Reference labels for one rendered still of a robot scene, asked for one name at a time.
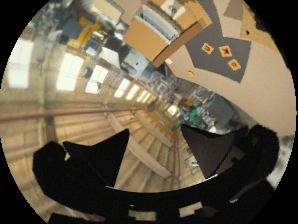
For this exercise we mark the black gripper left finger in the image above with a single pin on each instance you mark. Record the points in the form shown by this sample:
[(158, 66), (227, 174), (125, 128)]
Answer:
[(104, 157)]

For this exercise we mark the orange letter tile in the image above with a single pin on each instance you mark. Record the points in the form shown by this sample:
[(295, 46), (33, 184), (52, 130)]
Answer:
[(225, 50), (234, 64)]

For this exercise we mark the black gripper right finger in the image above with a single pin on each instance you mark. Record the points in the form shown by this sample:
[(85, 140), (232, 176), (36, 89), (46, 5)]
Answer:
[(208, 148)]

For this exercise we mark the tan letter tile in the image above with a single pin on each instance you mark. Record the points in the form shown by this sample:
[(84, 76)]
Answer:
[(208, 48)]

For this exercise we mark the white paper label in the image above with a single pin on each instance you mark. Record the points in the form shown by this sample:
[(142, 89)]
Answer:
[(173, 8)]

